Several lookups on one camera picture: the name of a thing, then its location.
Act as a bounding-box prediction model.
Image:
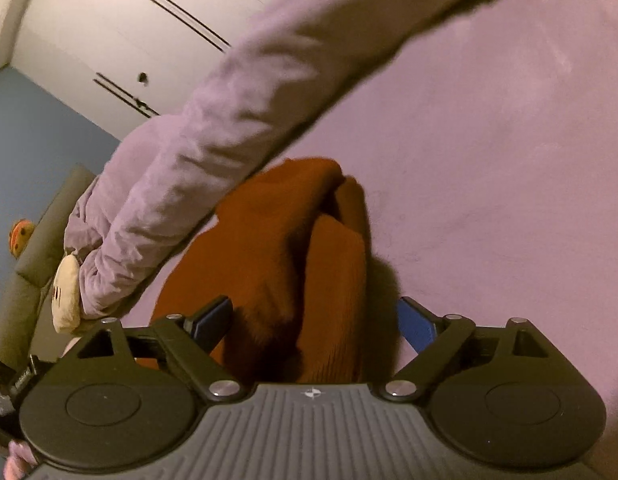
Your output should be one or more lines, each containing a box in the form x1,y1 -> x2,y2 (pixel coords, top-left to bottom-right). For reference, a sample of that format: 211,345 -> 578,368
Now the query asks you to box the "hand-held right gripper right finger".
378,296 -> 565,403

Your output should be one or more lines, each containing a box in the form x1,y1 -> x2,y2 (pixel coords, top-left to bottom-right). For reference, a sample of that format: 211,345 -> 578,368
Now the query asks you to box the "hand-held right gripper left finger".
59,296 -> 247,403

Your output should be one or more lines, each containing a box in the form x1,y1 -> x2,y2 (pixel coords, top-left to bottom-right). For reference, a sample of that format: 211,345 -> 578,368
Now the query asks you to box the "brown knit garment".
136,157 -> 376,387

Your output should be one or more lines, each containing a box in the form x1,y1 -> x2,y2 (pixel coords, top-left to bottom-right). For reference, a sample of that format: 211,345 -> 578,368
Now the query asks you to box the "person's left hand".
3,439 -> 40,480

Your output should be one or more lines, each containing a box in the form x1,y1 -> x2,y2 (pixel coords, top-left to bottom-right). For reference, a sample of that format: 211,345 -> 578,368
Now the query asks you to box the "cream plush face pillow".
51,254 -> 84,335

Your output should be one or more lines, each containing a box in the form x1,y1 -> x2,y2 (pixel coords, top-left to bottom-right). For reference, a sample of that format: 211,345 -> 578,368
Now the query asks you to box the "orange plush toy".
8,218 -> 37,260

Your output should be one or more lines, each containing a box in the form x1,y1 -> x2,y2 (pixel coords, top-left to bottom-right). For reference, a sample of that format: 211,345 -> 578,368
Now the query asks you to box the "olive upholstered headboard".
0,162 -> 98,367

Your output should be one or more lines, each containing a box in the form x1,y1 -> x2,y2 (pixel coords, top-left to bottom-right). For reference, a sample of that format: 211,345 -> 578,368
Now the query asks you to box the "purple bed sheet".
121,0 -> 618,461

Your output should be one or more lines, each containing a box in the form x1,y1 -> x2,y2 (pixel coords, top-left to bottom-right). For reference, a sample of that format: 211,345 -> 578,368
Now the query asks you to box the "purple duvet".
64,0 -> 540,322

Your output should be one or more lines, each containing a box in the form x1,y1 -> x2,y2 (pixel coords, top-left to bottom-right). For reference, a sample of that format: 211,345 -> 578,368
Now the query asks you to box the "white wardrobe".
0,0 -> 310,122

